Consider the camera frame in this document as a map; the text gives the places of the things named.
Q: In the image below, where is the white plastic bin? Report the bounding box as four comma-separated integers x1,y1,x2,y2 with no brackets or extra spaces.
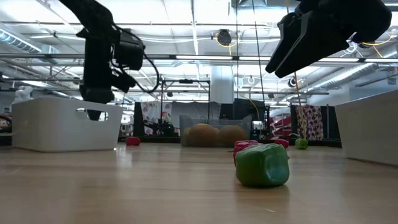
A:
335,90,398,167

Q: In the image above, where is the orange-yellow lemon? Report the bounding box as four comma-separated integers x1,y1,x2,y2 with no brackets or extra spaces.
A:
187,123,220,147
218,124,249,147

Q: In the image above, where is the yellow hanging cable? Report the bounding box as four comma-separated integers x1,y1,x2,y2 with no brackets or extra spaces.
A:
292,72,308,140

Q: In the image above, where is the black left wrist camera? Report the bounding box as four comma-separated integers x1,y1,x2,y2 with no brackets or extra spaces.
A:
116,28,146,72

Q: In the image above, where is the white bin with handle slot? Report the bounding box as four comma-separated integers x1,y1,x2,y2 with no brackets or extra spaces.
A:
11,96,125,153

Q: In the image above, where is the long ceiling light strip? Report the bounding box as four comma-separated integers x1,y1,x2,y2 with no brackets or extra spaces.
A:
175,55,234,61
318,57,361,63

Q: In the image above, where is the small green pepper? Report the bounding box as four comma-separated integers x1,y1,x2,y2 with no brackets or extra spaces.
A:
294,138,309,150
235,143,290,188

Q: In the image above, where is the grey translucent basket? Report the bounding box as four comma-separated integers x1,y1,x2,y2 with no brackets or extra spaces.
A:
179,115,253,148

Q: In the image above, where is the silver ceiling duct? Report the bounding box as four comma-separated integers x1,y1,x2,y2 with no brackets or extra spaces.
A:
306,51,398,91

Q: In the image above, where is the white robot figure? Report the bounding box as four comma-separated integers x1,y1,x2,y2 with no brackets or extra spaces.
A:
11,85,34,105

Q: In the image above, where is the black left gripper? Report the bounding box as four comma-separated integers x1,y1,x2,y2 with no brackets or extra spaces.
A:
79,29,116,121

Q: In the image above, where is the black ceiling cable reel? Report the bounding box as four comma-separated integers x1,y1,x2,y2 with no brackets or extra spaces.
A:
216,29,233,47

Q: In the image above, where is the black stand frame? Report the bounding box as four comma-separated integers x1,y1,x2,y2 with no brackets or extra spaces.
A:
160,78,211,138

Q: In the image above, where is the floral patterned cloth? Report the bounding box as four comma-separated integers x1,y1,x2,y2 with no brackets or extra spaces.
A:
141,101,174,136
295,105,324,141

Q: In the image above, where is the black metal table frame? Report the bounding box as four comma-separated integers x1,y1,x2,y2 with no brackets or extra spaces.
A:
118,135,343,148

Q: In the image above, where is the yellow right wrist cable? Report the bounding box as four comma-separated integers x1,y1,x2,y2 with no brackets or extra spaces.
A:
362,29,398,58

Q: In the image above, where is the black background cabinet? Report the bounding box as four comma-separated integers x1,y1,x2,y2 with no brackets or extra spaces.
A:
233,98,271,139

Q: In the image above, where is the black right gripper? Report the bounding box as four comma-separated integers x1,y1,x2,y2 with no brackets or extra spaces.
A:
265,0,392,78

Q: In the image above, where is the white round column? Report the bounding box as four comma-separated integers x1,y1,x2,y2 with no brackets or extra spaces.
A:
210,65,234,104

